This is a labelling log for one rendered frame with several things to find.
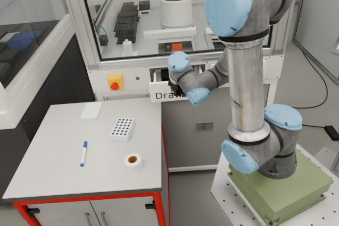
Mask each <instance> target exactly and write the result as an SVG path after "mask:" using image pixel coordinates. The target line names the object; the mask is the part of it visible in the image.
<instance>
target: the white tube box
mask: <svg viewBox="0 0 339 226"><path fill-rule="evenodd" d="M134 127H135V119H134V118H117V121H116V123H115V125H114V127H113V129H112V131H111V133H110V135H109V137H110V140H111V141H114V142H129V140H130V137H131V135H132V132H133V130H134Z"/></svg>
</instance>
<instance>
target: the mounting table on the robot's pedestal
mask: <svg viewBox="0 0 339 226"><path fill-rule="evenodd" d="M296 148H297V149H298V150H299V151H300V152H301V153H303V154H304V155H305V156H306V157H307V158H309V159H310V160H311V161H312V162H313V163H314V164H316V165H317V166H318V167H319V168H320V169H321V170H323V171H324V172H325V173H326V174H327V175H328V176H330V177H331V178H332V179H333V180H334V182H333V184H331V185H330V187H329V189H328V191H327V193H325V194H324V195H325V196H326V198H325V199H324V200H322V201H320V202H318V203H317V204H315V205H313V206H311V207H309V208H308V209H306V210H304V211H302V212H300V213H299V214H297V215H295V216H293V217H291V218H290V219H288V220H286V221H284V222H282V223H281V224H279V225H277V226H339V178H338V177H337V176H335V175H334V174H333V173H332V172H331V171H329V170H328V169H327V168H326V167H325V166H323V165H322V164H321V163H320V162H319V161H318V160H316V159H315V158H314V157H313V156H312V155H311V154H309V153H308V152H307V151H306V150H305V149H303V148H302V147H301V146H300V145H299V144H298V143H297V145H296ZM227 162H228V161H227V159H226V158H225V156H224V154H223V152H221V156H220V159H219V163H218V166H220V165H222V164H225V163H227ZM218 166H217V170H216V173H215V177H214V180H213V184H212V187H211V191H210V193H211V194H212V196H213V197H214V201H215V202H216V204H217V205H218V207H219V208H220V210H221V211H222V213H223V214H224V216H225V217H226V219H227V220H228V222H229V223H230V225H231V226H263V225H262V223H261V222H260V221H259V219H258V218H257V217H256V216H255V214H254V213H253V212H252V210H251V209H250V208H249V206H248V205H247V204H246V203H245V201H244V200H243V199H242V197H241V196H240V195H239V193H238V192H237V191H236V190H235V188H234V187H233V186H232V184H231V183H230V182H229V181H228V179H227V178H226V177H225V175H224V174H223V173H222V171H221V170H220V169H219V168H218Z"/></svg>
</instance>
